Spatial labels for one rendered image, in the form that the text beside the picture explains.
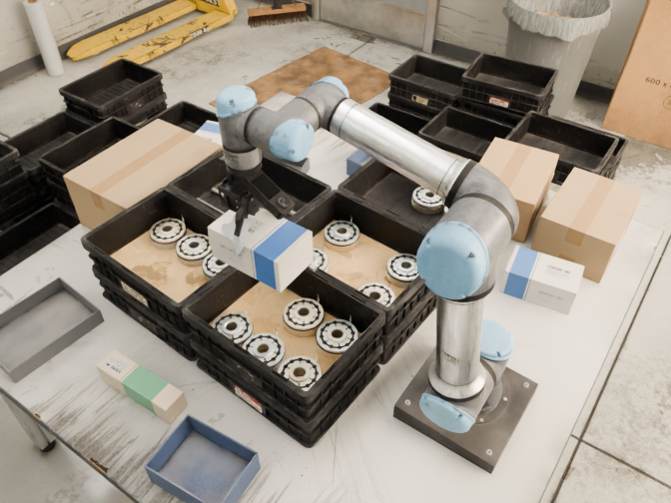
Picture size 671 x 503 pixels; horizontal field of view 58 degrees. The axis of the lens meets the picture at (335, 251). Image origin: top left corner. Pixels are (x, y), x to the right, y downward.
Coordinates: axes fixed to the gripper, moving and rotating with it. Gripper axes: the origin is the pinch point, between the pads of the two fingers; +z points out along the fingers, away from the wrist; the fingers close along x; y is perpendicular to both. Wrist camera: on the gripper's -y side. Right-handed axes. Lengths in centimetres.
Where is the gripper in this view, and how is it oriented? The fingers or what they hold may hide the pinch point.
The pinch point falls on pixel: (261, 238)
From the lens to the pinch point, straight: 137.2
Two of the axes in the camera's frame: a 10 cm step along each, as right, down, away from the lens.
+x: -5.7, 5.7, -5.9
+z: 0.1, 7.3, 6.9
